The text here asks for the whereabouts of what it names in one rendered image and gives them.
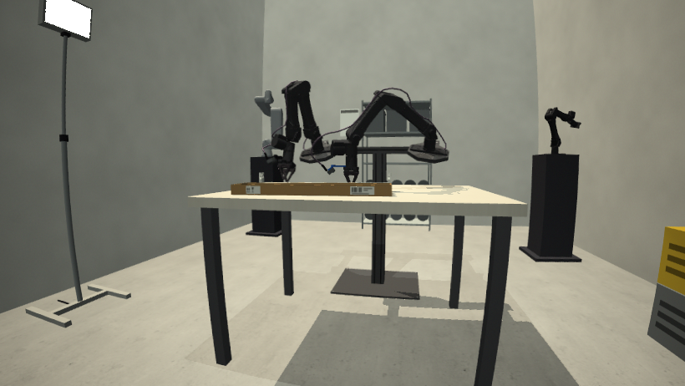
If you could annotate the tan open cardboard box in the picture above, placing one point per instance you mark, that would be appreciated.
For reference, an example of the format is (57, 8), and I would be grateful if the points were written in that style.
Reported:
(312, 189)

